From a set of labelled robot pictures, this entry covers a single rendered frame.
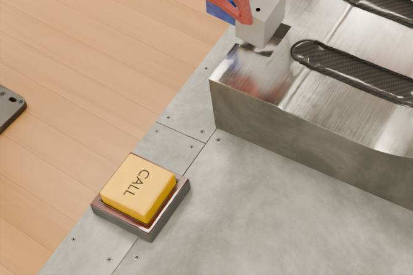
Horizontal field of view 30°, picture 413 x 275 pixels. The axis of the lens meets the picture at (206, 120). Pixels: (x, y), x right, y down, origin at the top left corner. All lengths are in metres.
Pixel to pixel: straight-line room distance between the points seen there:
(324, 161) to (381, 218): 0.09
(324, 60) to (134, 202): 0.26
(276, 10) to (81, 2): 0.36
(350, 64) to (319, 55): 0.04
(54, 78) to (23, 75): 0.04
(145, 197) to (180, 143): 0.11
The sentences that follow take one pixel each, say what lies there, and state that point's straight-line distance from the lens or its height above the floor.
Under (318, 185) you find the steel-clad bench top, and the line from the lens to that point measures 0.86.
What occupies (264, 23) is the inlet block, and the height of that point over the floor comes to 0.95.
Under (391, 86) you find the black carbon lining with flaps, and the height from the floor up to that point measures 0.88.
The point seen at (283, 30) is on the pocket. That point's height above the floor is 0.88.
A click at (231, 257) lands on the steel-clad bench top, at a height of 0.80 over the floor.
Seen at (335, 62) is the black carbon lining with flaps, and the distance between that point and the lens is 0.86.
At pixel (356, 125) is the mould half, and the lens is 0.81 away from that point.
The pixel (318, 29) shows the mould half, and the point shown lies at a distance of 0.88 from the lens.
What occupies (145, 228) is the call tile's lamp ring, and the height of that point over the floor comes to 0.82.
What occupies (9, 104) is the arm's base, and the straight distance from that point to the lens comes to 0.99.
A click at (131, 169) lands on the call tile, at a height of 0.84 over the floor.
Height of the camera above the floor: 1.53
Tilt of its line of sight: 52 degrees down
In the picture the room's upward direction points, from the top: 9 degrees counter-clockwise
